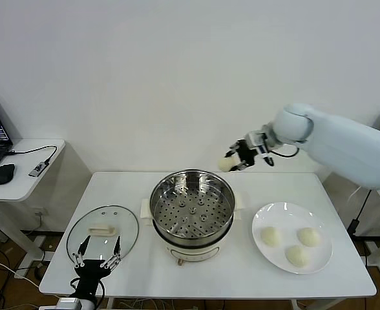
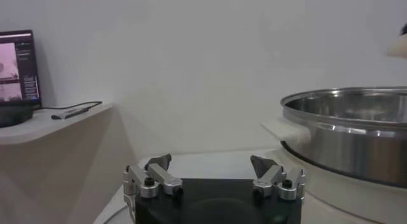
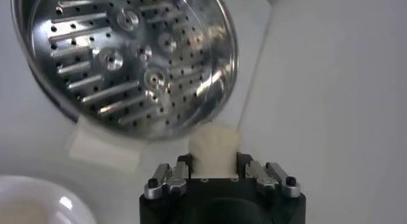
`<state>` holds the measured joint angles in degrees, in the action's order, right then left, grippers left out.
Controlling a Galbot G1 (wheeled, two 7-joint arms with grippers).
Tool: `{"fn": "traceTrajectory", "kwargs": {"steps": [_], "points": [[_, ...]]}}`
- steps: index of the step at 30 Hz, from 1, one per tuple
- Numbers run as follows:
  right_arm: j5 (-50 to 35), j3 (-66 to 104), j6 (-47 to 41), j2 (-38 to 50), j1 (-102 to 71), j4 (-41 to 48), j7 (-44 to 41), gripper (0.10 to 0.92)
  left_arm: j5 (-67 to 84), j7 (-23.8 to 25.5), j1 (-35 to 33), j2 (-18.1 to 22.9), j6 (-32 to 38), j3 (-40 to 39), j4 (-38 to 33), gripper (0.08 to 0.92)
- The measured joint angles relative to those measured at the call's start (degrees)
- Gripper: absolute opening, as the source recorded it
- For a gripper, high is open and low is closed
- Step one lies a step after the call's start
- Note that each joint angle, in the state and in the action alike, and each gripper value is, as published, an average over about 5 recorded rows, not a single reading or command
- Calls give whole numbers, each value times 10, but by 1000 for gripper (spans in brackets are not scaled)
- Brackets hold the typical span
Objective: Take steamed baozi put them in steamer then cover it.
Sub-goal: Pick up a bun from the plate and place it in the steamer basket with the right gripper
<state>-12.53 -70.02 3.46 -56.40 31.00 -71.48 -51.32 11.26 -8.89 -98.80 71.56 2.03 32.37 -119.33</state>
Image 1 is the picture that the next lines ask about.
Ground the black USB hub cable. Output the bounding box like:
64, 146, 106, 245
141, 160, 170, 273
5, 145, 59, 166

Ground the black laptop power cable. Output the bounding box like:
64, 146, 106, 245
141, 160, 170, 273
347, 190, 372, 238

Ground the cream electric cooking pot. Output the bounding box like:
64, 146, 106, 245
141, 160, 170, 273
140, 190, 245, 267

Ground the large white plate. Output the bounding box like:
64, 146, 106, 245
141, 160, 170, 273
251, 202, 333, 275

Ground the glass lid cream handle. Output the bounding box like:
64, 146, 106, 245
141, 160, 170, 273
66, 205, 140, 266

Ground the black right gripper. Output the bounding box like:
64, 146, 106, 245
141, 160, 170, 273
224, 139, 259, 172

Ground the white steamed baozi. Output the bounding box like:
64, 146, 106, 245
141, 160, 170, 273
286, 244, 310, 267
297, 227, 322, 247
260, 226, 283, 248
218, 154, 239, 172

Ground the black computer mouse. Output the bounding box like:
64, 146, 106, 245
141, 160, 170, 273
0, 163, 17, 186

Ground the small grey USB hub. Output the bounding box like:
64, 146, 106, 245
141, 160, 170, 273
28, 161, 48, 178

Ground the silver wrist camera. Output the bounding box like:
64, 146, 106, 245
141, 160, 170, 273
56, 297, 83, 310
245, 129, 271, 150

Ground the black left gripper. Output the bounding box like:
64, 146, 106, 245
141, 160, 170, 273
72, 235, 122, 295

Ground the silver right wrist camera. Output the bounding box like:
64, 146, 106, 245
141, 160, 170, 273
245, 129, 271, 150

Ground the perforated steel steamer basket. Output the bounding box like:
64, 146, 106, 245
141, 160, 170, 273
149, 169, 236, 238

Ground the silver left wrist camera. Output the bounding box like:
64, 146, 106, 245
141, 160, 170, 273
56, 297, 83, 310

